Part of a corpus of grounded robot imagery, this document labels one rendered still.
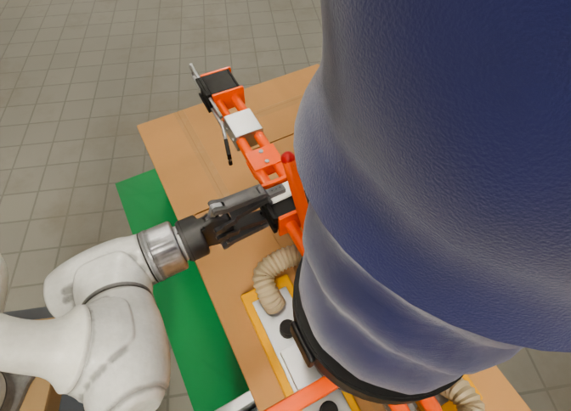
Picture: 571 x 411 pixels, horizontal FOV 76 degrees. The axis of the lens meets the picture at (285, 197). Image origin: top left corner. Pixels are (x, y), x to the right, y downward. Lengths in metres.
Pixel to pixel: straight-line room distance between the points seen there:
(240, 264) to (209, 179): 0.85
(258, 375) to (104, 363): 0.29
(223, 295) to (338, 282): 0.50
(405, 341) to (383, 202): 0.14
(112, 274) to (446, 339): 0.46
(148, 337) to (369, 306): 0.33
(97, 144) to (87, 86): 0.64
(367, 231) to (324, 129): 0.05
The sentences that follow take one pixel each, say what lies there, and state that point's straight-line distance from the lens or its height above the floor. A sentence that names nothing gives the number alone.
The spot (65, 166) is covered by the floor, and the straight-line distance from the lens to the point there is 2.67.
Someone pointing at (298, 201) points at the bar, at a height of 1.26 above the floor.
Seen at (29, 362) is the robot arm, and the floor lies 1.33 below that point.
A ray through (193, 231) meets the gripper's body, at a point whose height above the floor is 1.24.
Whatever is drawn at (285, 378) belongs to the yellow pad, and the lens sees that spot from 0.69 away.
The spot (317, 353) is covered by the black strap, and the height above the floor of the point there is 1.33.
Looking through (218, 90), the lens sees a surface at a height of 1.23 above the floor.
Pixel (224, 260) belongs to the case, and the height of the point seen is 1.07.
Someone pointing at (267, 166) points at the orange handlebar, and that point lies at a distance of 0.72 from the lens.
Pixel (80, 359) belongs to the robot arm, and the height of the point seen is 1.32.
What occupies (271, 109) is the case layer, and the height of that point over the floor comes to 0.54.
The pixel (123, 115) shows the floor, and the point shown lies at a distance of 2.84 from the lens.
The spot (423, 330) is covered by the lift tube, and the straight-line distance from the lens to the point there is 0.26.
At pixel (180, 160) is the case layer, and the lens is 1.67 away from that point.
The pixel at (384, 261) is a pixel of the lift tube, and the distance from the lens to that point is 0.17.
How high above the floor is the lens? 1.76
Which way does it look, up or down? 55 degrees down
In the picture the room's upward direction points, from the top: straight up
